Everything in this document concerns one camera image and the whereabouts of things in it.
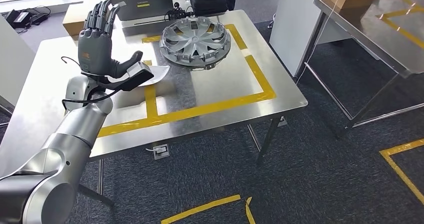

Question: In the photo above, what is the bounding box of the grey laptop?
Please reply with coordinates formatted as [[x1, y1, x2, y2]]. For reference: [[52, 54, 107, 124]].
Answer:
[[104, 0, 175, 22]]

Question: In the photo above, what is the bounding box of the stainless steel table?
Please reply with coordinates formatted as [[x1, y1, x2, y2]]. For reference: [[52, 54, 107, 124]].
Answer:
[[296, 0, 424, 139]]

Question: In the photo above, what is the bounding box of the black power adapter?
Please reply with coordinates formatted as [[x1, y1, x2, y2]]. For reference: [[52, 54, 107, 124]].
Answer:
[[4, 6, 51, 30]]

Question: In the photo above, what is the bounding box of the black carry bag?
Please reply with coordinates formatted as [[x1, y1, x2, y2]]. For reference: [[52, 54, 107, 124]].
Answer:
[[188, 0, 230, 17]]

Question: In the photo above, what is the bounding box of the yellow bench tape strip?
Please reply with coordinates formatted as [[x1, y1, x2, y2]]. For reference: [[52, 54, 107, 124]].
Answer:
[[97, 117, 148, 139]]

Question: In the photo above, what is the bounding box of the white plastic shell part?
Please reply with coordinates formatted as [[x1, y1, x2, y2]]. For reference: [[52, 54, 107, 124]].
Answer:
[[107, 64, 171, 88]]

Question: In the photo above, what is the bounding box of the white partition panel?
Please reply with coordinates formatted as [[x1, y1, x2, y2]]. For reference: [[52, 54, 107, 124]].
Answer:
[[0, 15, 37, 109]]

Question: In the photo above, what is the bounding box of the yellow table tape frame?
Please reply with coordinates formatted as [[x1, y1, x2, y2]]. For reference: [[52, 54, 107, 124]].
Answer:
[[377, 0, 424, 50]]

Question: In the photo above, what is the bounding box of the white cabinet panel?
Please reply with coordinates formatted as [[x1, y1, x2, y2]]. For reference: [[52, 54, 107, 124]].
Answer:
[[268, 0, 353, 78]]

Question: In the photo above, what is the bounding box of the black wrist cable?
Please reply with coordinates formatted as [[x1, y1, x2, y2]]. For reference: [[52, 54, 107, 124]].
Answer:
[[61, 56, 121, 111]]

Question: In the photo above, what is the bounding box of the silver wheel hubcap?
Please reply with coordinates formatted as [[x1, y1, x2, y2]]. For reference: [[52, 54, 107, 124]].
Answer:
[[158, 16, 232, 72]]

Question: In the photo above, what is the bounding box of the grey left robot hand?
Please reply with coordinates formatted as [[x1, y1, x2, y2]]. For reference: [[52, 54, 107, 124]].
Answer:
[[77, 0, 144, 79]]

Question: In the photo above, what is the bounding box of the yellow bench tape frame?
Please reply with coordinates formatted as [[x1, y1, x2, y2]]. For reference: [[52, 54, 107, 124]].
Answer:
[[141, 23, 277, 126]]

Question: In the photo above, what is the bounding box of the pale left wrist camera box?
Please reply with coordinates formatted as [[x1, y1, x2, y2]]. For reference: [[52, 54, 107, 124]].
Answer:
[[96, 61, 155, 93]]

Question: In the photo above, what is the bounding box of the yellow floor tape square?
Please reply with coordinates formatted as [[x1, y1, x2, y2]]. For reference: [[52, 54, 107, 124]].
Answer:
[[160, 194, 257, 224], [379, 137, 424, 206]]

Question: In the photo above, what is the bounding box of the black webcam with cables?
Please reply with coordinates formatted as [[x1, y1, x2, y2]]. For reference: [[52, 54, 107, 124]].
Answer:
[[164, 2, 196, 22]]

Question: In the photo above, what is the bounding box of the stainless steel workbench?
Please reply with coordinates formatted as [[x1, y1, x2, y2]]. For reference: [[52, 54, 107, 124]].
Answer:
[[0, 9, 309, 208]]

